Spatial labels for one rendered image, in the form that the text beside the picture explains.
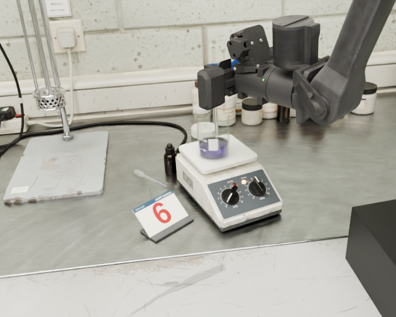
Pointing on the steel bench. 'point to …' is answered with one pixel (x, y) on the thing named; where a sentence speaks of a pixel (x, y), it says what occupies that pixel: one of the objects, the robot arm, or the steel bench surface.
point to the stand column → (58, 83)
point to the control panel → (248, 200)
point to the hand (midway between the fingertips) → (220, 70)
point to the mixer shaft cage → (50, 100)
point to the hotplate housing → (190, 179)
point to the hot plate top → (192, 150)
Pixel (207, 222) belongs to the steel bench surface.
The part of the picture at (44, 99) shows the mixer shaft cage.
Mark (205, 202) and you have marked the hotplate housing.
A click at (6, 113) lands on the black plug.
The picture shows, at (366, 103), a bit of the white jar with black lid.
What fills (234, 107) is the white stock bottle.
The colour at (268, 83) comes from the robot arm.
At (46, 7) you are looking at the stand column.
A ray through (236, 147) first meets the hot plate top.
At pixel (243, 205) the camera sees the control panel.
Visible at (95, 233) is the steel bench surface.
